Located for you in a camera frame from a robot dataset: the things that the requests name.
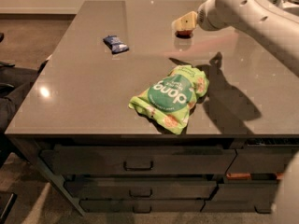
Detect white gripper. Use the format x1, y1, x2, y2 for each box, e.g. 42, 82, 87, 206
172, 0, 228, 32

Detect red apple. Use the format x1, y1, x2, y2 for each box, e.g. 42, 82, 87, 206
176, 30, 192, 36

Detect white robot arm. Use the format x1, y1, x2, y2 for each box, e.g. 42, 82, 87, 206
172, 0, 299, 74

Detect blue rxbar wrapper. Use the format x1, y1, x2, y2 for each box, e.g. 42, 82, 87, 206
103, 35, 129, 54

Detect green chip bag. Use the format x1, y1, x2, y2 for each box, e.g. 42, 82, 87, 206
128, 64, 209, 134

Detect top right drawer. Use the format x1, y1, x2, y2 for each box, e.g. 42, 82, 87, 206
227, 147, 297, 174

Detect drawer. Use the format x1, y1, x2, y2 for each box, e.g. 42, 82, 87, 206
64, 178, 217, 200
79, 200, 205, 214
202, 201, 271, 214
40, 146, 235, 175
227, 147, 297, 174
213, 183, 278, 201

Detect top left drawer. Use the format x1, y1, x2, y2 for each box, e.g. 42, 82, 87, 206
40, 146, 235, 175

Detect middle right drawer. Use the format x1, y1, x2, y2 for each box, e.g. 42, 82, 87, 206
213, 183, 278, 201

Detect middle left drawer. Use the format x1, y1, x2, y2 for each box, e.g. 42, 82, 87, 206
64, 178, 217, 200

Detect bottom right drawer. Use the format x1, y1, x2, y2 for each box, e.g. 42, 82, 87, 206
202, 201, 271, 214

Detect bottom left drawer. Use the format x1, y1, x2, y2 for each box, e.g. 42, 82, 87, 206
79, 200, 205, 214

